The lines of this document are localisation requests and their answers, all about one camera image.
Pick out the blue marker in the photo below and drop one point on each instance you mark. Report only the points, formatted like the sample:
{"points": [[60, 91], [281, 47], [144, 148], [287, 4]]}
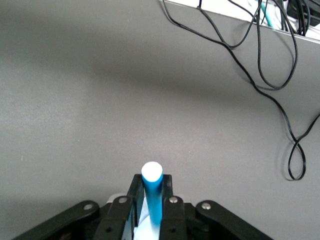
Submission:
{"points": [[153, 195]]}

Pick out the black device box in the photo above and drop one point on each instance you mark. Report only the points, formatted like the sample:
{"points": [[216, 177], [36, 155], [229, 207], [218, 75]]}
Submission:
{"points": [[316, 12]]}

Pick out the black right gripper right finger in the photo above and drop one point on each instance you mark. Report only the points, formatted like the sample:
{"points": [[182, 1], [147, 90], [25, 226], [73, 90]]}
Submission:
{"points": [[175, 220]]}

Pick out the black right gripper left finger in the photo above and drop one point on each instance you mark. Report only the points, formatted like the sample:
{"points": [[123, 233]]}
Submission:
{"points": [[117, 220]]}

